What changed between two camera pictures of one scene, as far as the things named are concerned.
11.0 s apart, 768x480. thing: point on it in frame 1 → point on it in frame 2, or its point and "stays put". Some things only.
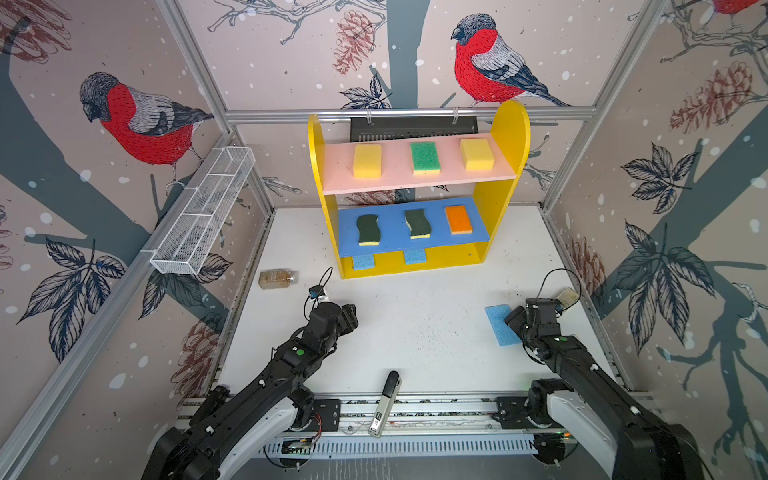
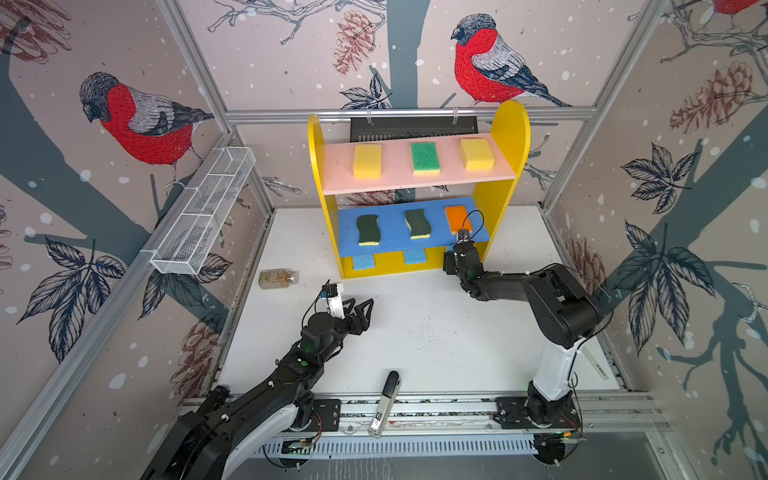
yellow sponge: [367, 163] stays put
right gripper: [514, 317] → [447, 262]
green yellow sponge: [425, 159] stays put
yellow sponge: [477, 154] stays put
